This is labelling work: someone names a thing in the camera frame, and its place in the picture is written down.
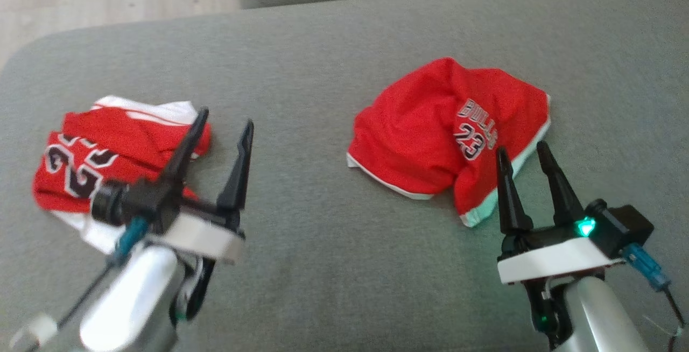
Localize red Bulls basketball shorts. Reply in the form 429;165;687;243
346;57;552;228

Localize right camera cable blue plug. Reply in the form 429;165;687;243
621;243;687;352

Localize left gripper black cable loop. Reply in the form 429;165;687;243
170;258;216;323

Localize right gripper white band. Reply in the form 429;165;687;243
495;140;628;286

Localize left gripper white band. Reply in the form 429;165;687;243
125;107;255;264

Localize red basketball jersey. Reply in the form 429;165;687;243
31;95;212;256

